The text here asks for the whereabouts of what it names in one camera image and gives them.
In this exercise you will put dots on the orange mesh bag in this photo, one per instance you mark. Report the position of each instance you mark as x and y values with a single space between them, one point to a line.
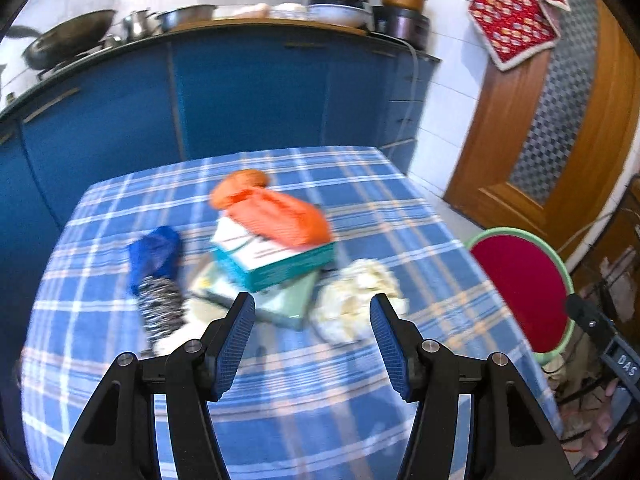
280 215

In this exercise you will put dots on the steel pot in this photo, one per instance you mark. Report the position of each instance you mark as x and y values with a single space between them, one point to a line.
140 25

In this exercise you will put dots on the dark wok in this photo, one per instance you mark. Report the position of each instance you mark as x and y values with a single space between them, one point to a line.
65 40

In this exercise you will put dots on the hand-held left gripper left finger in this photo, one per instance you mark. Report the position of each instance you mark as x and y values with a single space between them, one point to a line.
235 340

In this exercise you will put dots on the person's right hand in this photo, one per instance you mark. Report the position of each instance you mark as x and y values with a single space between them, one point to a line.
602 425

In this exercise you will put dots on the white basin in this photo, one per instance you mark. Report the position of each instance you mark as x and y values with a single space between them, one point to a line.
340 14

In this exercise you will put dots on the red patterned cloth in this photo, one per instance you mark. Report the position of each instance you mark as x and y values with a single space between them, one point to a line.
515 10

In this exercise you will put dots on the red stool with green rim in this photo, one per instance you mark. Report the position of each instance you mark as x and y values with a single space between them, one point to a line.
520 290

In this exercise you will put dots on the pale green carton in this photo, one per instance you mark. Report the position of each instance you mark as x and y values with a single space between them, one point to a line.
285 305

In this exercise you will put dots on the wooden door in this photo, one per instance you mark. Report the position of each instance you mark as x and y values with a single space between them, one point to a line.
500 160

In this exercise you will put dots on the white tissue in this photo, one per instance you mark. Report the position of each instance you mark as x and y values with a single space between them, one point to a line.
350 300

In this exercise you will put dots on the steel bowl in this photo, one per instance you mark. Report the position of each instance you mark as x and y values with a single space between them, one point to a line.
185 16

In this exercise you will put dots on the blue plaid tablecloth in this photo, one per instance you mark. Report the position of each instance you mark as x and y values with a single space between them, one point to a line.
350 195

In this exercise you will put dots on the blue cloth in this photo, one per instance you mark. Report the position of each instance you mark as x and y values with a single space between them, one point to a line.
152 255

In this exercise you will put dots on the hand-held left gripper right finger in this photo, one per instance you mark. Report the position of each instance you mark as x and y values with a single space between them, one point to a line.
390 345

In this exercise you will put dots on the blue kitchen cabinet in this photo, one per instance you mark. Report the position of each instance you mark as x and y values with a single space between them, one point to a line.
250 100

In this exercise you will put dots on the teal and white box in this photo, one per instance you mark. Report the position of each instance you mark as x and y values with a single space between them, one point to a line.
280 265

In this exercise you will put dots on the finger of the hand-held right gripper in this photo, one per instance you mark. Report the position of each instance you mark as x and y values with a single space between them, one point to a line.
587 316

